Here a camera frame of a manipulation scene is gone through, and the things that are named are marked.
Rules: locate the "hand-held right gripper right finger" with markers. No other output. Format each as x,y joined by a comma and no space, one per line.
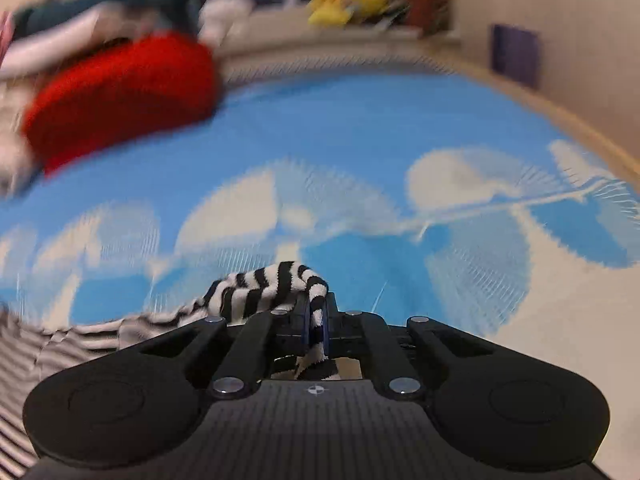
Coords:
328,325

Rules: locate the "red folded blanket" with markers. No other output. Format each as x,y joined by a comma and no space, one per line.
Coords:
125,95

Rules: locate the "white rolled blanket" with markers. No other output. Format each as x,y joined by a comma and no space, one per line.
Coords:
12,150

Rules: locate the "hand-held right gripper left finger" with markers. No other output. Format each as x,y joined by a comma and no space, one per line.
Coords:
304,322

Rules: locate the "striped hooded top white vest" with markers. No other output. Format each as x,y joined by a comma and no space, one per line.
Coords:
260,285

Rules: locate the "yellow duck plush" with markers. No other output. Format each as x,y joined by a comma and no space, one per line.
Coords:
327,2

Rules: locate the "white plush toy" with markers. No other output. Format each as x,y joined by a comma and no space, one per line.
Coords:
227,20

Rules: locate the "blue printed bed sheet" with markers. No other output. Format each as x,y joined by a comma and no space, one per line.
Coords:
350,160

